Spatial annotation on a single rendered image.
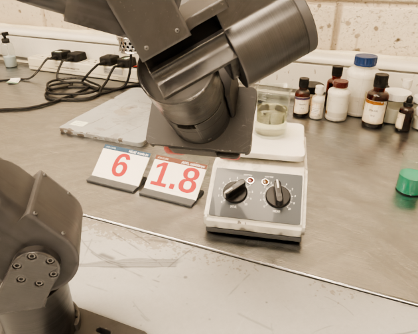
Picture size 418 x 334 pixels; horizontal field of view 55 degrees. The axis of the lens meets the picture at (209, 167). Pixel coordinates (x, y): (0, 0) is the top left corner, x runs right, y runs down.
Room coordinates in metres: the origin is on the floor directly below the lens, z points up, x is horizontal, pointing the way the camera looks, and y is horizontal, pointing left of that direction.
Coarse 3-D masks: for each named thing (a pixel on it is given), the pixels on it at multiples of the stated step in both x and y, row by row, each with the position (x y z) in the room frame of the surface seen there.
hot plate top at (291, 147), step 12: (288, 132) 0.55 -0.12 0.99; (300, 132) 0.55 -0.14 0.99; (252, 144) 0.51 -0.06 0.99; (264, 144) 0.51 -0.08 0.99; (276, 144) 0.51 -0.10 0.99; (288, 144) 0.51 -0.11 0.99; (300, 144) 0.51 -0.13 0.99; (240, 156) 0.49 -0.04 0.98; (252, 156) 0.48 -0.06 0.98; (264, 156) 0.48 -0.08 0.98; (276, 156) 0.48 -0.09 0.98; (288, 156) 0.48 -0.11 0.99; (300, 156) 0.47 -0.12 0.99
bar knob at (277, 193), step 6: (276, 180) 0.44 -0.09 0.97; (276, 186) 0.43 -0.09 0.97; (282, 186) 0.45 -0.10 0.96; (270, 192) 0.44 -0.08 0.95; (276, 192) 0.42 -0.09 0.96; (282, 192) 0.43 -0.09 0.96; (288, 192) 0.44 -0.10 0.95; (270, 198) 0.43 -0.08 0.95; (276, 198) 0.42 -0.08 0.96; (282, 198) 0.42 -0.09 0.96; (288, 198) 0.43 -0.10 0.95; (270, 204) 0.42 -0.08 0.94; (276, 204) 0.42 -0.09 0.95; (282, 204) 0.42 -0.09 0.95
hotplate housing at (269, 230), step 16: (224, 160) 0.50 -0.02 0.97; (240, 160) 0.50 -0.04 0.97; (256, 160) 0.50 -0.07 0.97; (272, 160) 0.50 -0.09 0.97; (304, 160) 0.50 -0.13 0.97; (304, 176) 0.46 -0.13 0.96; (208, 192) 0.45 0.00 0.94; (304, 192) 0.44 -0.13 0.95; (208, 208) 0.43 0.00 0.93; (304, 208) 0.42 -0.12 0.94; (208, 224) 0.42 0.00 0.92; (224, 224) 0.41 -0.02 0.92; (240, 224) 0.41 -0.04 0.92; (256, 224) 0.41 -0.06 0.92; (272, 224) 0.41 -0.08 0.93; (304, 224) 0.40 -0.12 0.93; (288, 240) 0.40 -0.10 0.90
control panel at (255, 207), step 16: (224, 176) 0.47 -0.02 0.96; (240, 176) 0.47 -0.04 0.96; (256, 176) 0.46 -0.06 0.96; (272, 176) 0.46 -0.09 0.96; (288, 176) 0.46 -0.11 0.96; (256, 192) 0.44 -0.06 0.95; (224, 208) 0.43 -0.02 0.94; (240, 208) 0.43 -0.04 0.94; (256, 208) 0.42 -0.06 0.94; (272, 208) 0.42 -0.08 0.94; (288, 208) 0.42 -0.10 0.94; (288, 224) 0.40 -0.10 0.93
